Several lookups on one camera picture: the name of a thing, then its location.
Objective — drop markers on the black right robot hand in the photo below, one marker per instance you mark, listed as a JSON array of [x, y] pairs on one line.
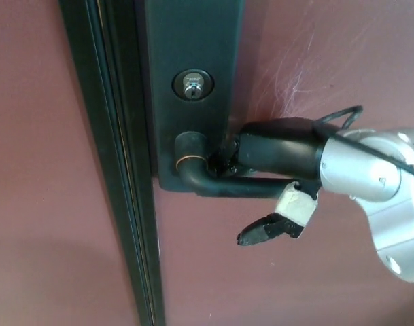
[[281, 149]]

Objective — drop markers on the black door edge seal strip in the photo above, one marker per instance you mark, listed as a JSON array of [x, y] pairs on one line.
[[121, 163]]

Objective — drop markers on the white tape on thumb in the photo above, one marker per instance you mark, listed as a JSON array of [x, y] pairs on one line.
[[296, 203]]

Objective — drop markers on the silver lock cylinder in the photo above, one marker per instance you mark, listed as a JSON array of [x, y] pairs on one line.
[[193, 85]]

